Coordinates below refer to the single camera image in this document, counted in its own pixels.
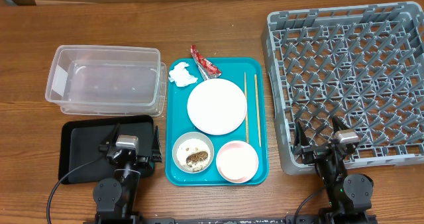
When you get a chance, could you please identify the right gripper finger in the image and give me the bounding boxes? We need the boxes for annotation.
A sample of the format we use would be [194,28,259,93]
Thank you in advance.
[294,121,310,147]
[331,116,349,132]

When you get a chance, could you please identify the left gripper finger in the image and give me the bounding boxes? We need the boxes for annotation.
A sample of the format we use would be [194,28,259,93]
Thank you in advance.
[105,123,121,145]
[151,126,162,162]

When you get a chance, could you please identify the food leftover piece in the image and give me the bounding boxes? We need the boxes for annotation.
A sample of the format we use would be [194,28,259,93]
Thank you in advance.
[186,150,209,165]

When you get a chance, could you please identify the grey bowl with food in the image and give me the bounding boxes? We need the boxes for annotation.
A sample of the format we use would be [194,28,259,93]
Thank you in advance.
[172,132,215,174]

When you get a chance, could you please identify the pink bowl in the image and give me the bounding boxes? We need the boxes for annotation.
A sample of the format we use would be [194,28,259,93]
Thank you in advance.
[216,140,259,184]

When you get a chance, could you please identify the wooden chopstick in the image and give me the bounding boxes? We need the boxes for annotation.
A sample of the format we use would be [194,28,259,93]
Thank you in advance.
[244,72,249,143]
[254,74,262,148]

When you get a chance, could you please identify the white round plate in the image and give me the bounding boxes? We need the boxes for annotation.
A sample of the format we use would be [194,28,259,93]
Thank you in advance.
[187,78,246,135]

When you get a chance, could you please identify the white napkin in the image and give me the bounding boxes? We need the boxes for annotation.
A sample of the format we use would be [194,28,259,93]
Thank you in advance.
[168,62,198,87]

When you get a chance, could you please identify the red foil wrapper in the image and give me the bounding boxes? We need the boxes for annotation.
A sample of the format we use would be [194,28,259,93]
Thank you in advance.
[191,45,222,80]

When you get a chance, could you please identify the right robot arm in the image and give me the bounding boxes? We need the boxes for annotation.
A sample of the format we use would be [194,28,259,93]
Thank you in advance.
[293,117,377,224]

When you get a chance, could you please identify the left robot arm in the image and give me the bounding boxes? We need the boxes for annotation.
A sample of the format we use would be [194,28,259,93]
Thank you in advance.
[93,124,162,223]

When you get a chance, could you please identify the grey dishwasher rack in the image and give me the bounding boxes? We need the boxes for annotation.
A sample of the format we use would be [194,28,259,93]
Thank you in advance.
[262,2,423,175]

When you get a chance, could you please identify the black tray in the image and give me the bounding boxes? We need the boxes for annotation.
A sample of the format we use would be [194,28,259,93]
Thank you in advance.
[58,115,156,184]

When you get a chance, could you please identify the clear plastic bin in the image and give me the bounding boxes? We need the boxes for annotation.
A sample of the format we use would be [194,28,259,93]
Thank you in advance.
[45,45,168,117]

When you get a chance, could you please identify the teal serving tray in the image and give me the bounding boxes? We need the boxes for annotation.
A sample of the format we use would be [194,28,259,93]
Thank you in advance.
[164,56,270,187]

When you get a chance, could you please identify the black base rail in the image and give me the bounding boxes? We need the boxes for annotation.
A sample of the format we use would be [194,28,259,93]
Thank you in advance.
[82,214,378,224]

